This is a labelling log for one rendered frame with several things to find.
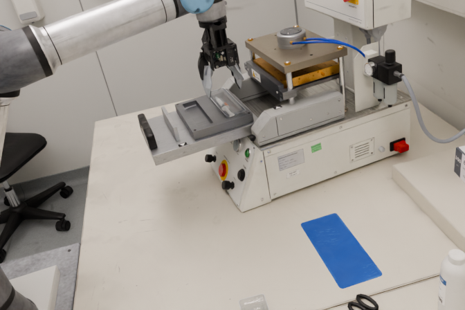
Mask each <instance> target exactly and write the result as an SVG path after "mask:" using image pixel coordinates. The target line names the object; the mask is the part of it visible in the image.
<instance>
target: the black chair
mask: <svg viewBox="0 0 465 310"><path fill-rule="evenodd" d="M46 145H47V141H46V139H45V138H44V137H43V136H42V135H40V134H36V133H11V132H6V134H5V138H4V144H3V151H2V157H1V164H0V183H3V186H4V192H5V194H6V196H5V198H4V204H5V205H6V206H9V208H8V209H7V210H4V211H2V212H0V224H5V223H6V225H5V227H4V229H3V231H2V233H1V235H0V264H1V263H2V262H3V260H4V257H5V256H6V251H5V250H4V249H2V248H3V247H4V246H5V244H6V243H7V241H8V240H9V239H10V237H11V236H12V234H13V233H14V231H16V229H17V228H18V227H19V225H20V224H21V222H22V221H24V220H27V219H54V220H59V221H57V222H56V224H55V228H56V230H57V231H62V230H69V229H70V227H71V223H70V221H67V220H65V216H66V215H65V214H64V213H61V212H53V211H48V210H42V209H39V208H38V207H39V206H40V205H41V204H43V202H45V201H46V200H47V199H49V198H50V197H51V196H53V195H54V194H55V193H56V192H58V191H59V190H61V192H60V195H61V197H63V198H65V199H66V198H67V197H68V196H69V195H70V194H72V193H73V189H72V187H70V186H66V187H65V185H66V184H65V182H63V181H62V182H60V183H58V184H56V185H54V186H53V187H51V188H49V189H47V190H45V191H43V192H41V193H39V194H37V195H35V196H33V197H31V198H29V199H27V200H25V201H20V200H19V198H18V196H17V194H16V192H15V190H14V188H13V187H12V186H11V185H9V183H8V181H7V179H9V178H10V177H11V176H12V175H13V174H14V173H15V172H17V171H18V170H19V169H21V168H22V167H23V166H24V165H25V164H27V162H28V161H30V160H31V159H32V158H33V157H35V156H36V155H37V154H38V153H40V152H41V151H42V150H43V148H45V146H46Z"/></svg>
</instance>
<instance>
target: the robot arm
mask: <svg viewBox="0 0 465 310"><path fill-rule="evenodd" d="M225 5H227V1H224V0H113V1H110V2H108V3H105V4H102V5H100V6H97V7H94V8H92V9H89V10H86V11H84V12H80V13H78V14H76V15H73V16H70V17H67V18H65V19H61V20H59V21H56V22H54V23H51V24H48V25H46V26H42V27H41V28H37V27H34V26H31V25H29V26H25V27H23V28H19V29H16V30H11V29H9V28H8V27H6V26H3V25H0V164H1V157H2V151H3V144H4V138H5V134H6V125H7V121H8V112H9V108H10V103H11V102H12V101H13V100H15V99H17V98H18V97H19V94H20V90H21V88H23V87H25V86H28V85H29V84H32V83H34V82H37V81H39V80H42V79H44V78H47V77H49V76H51V75H54V74H55V72H56V69H57V67H58V66H61V65H63V64H65V63H68V62H71V61H73V60H76V59H77V58H80V57H83V56H85V55H88V54H90V53H93V52H95V51H98V50H100V49H102V48H105V47H107V46H110V45H112V44H115V43H117V42H120V41H122V40H124V39H127V38H129V37H132V36H134V35H137V34H139V33H142V32H145V31H146V30H149V29H152V28H155V27H157V26H160V25H161V24H164V23H167V22H169V21H171V20H174V19H176V18H179V17H182V16H183V15H186V14H189V13H192V14H196V17H197V20H198V22H199V27H200V28H205V30H204V33H203V36H202V38H201V41H202V43H203V46H202V47H201V50H202V51H203V52H200V53H199V54H200V55H199V59H198V70H199V75H200V78H201V82H202V85H203V89H204V91H205V93H206V95H207V96H208V97H209V98H210V96H211V89H212V80H211V77H212V74H213V71H215V69H218V68H219V67H222V66H227V68H228V69H230V70H231V73H232V76H233V77H234V79H235V83H236V84H237V86H238V87H239V89H241V85H242V80H243V79H244V76H243V75H242V74H241V69H240V67H239V56H238V52H237V45H236V43H234V42H233V41H232V40H230V39H229V38H227V36H226V28H227V26H226V23H227V17H226V7H225ZM235 49H236V50H235ZM208 62H209V63H210V65H209V63H208ZM0 310H39V309H38V308H37V306H36V305H35V303H34V302H33V301H32V300H30V299H28V298H25V297H24V296H23V295H22V294H20V293H19V292H18V291H16V290H15V289H14V287H13V286H12V285H11V283H10V281H9V279H8V278H7V276H6V274H5V273H4V272H3V270H2V268H1V266H0Z"/></svg>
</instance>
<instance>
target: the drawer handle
mask: <svg viewBox="0 0 465 310"><path fill-rule="evenodd" d="M138 121H139V123H140V127H141V128H142V129H143V132H144V134H145V137H146V139H147V142H148V145H149V148H150V149H154V148H157V147H158V146H157V144H156V139H155V137H154V134H153V132H152V129H151V127H150V126H149V123H148V121H147V119H146V117H145V114H143V113H141V114H138Z"/></svg>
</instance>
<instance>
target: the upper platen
mask: <svg viewBox="0 0 465 310"><path fill-rule="evenodd" d="M253 62H254V63H255V64H256V65H258V66H259V67H260V68H262V69H264V70H265V71H266V72H267V73H269V74H270V75H272V76H273V77H274V78H275V79H276V80H278V81H280V82H281V83H282V84H283V85H284V88H287V85H286V74H284V73H283V72H281V71H280V70H278V69H277V68H275V67H274V66H272V65H271V64H269V63H268V62H267V61H265V60H263V59H262V58H261V57H260V58H257V59H254V60H253ZM292 78H293V86H294V87H295V88H296V90H297V91H299V90H302V89H305V88H309V87H311V86H315V85H317V84H322V83H324V82H328V81H331V80H335V79H337V78H339V74H338V62H335V61H333V60H330V61H327V62H323V63H320V64H317V65H313V66H310V67H306V68H304V69H300V70H297V71H294V72H292Z"/></svg>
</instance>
